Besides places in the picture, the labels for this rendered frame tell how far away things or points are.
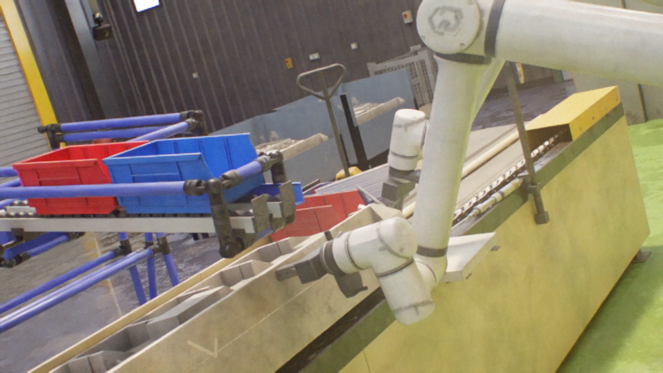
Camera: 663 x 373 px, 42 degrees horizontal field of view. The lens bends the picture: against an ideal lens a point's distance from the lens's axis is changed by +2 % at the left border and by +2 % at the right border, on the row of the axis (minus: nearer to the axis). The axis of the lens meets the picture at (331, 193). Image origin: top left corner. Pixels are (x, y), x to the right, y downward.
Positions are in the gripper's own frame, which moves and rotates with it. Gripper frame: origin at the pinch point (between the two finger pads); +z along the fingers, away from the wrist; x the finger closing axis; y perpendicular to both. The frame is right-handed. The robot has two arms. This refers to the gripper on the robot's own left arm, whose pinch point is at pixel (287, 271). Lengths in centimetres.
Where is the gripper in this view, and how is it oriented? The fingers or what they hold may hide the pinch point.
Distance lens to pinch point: 192.1
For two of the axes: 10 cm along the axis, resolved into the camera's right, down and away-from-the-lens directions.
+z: -7.5, 2.7, 6.0
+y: -4.0, -9.1, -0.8
